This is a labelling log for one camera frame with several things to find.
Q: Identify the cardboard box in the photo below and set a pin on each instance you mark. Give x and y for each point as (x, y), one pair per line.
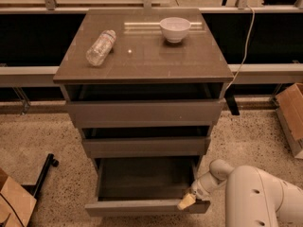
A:
(16, 204)
(290, 114)

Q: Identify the grey bottom drawer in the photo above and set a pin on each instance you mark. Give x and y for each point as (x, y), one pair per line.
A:
(145, 186)

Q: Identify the clear plastic water bottle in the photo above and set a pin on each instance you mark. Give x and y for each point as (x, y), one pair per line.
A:
(100, 49)

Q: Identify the cardboard box bottom left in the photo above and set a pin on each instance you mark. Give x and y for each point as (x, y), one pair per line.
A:
(16, 204)

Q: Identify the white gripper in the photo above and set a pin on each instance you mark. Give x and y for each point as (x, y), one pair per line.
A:
(199, 188)

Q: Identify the grey top drawer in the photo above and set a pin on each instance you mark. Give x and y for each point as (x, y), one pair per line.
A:
(132, 114)

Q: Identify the grey drawer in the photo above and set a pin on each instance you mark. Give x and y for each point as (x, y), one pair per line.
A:
(132, 114)
(145, 147)
(145, 186)

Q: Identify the black cart leg with caster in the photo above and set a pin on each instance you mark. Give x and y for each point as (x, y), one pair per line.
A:
(35, 189)

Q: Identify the white ceramic bowl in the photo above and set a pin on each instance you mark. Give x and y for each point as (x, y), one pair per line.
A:
(175, 29)

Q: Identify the grey middle drawer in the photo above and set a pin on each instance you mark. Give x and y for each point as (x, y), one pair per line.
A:
(145, 147)

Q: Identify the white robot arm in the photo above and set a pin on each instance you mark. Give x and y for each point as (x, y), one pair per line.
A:
(253, 197)

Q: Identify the cardboard box on right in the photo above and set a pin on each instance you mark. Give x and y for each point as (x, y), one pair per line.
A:
(290, 114)

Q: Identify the grey three-drawer cabinet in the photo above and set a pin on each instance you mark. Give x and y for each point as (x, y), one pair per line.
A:
(144, 66)

